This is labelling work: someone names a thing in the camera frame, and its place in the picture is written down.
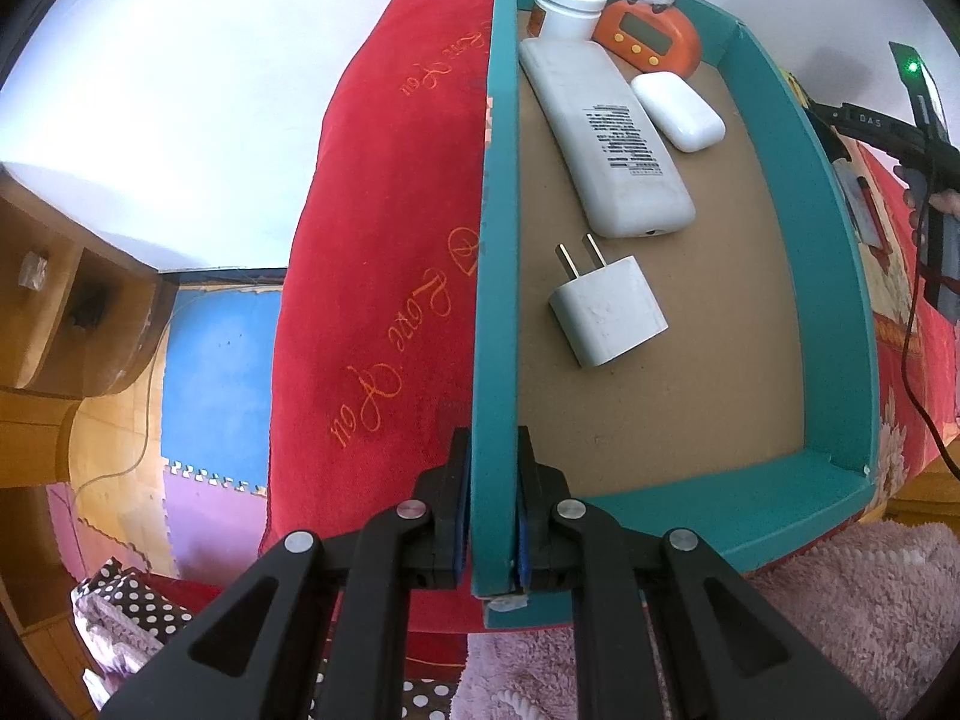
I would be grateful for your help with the red printed bedsheet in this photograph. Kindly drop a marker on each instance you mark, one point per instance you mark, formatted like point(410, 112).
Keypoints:
point(892, 360)

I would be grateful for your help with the wooden nightstand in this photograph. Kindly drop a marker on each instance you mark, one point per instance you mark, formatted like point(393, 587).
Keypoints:
point(930, 499)

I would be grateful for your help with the orange digital timer with figure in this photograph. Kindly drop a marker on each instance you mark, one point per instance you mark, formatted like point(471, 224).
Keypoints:
point(649, 34)

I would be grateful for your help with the person's right hand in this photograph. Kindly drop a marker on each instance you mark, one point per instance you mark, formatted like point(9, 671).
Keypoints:
point(948, 203)

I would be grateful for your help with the red embroidered towel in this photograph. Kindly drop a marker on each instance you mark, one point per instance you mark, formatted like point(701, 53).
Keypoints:
point(360, 315)

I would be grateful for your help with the purple foam floor mat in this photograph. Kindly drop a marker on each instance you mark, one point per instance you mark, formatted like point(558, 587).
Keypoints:
point(210, 532)

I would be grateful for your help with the crumpled clear plastic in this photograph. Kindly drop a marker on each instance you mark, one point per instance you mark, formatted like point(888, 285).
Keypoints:
point(34, 270)

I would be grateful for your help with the white plug charger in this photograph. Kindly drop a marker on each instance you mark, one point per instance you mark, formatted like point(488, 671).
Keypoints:
point(611, 311)

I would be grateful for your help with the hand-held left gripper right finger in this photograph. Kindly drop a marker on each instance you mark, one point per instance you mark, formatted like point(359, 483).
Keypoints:
point(522, 540)

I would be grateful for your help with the pink foam floor mat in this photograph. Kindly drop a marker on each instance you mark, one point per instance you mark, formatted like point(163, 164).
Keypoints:
point(82, 532)

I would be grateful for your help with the white plastic jar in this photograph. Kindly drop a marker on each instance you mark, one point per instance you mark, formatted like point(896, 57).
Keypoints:
point(566, 7)

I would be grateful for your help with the blue foam floor mat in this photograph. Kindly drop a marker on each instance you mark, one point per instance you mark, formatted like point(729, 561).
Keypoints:
point(217, 390)

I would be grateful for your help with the black polka dot cloth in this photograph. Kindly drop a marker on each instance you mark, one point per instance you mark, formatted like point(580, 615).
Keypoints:
point(431, 697)

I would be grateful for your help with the white remote control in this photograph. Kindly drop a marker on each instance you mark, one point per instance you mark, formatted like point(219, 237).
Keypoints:
point(600, 135)

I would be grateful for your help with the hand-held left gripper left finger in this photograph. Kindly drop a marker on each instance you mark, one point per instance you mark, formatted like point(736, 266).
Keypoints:
point(459, 499)

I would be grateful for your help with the teal cardboard box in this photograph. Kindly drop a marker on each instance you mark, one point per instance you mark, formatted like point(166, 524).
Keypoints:
point(495, 315)

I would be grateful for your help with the pink fluffy blanket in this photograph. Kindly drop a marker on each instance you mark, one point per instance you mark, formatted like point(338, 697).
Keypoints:
point(825, 615)

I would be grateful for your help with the white earbuds case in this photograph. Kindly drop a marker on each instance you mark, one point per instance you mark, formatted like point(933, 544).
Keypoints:
point(679, 112)

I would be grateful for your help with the wooden cabinet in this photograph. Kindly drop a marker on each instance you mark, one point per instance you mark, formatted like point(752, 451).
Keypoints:
point(45, 322)

